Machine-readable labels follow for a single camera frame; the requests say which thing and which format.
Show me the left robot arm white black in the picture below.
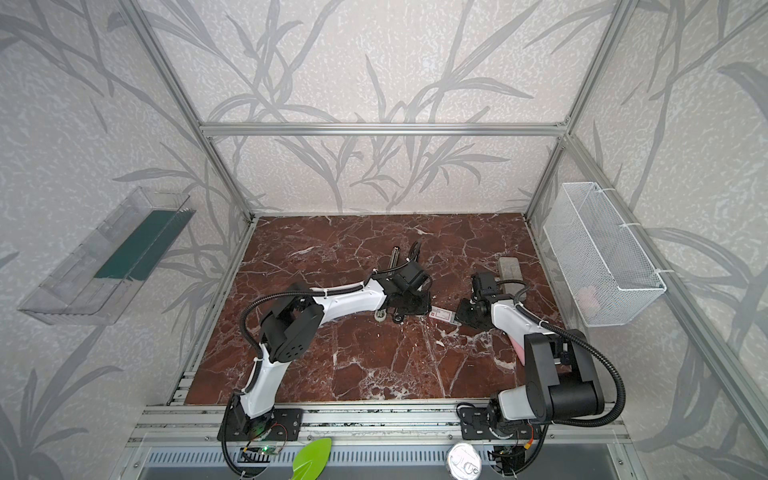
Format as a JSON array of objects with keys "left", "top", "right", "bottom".
[{"left": 235, "top": 260, "right": 431, "bottom": 421}]

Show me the clear plastic wall tray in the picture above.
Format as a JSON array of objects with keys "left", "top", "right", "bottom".
[{"left": 18, "top": 187, "right": 196, "bottom": 326}]

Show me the pink item in basket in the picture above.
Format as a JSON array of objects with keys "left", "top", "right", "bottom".
[{"left": 575, "top": 285, "right": 601, "bottom": 318}]

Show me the black stapler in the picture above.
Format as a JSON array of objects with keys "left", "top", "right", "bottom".
[{"left": 392, "top": 240, "right": 421, "bottom": 324}]

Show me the white wire mesh basket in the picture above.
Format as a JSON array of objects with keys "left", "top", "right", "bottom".
[{"left": 544, "top": 182, "right": 667, "bottom": 327}]

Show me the purple pink hand rake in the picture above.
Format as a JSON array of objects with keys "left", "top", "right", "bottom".
[{"left": 511, "top": 339, "right": 525, "bottom": 365}]

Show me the red white staples box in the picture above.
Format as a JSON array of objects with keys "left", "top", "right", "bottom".
[{"left": 428, "top": 306, "right": 460, "bottom": 325}]

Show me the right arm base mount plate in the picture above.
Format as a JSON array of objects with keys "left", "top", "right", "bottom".
[{"left": 455, "top": 403, "right": 536, "bottom": 442}]

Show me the small green circuit board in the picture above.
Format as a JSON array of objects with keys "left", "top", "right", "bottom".
[{"left": 241, "top": 445, "right": 283, "bottom": 461}]

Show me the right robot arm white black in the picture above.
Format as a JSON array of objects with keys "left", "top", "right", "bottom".
[{"left": 456, "top": 272, "right": 626, "bottom": 433}]

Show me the round silver can lid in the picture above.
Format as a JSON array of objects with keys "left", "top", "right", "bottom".
[{"left": 446, "top": 442, "right": 482, "bottom": 480}]

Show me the green leaf sticker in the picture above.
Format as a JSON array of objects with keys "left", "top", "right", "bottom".
[{"left": 291, "top": 438, "right": 333, "bottom": 480}]

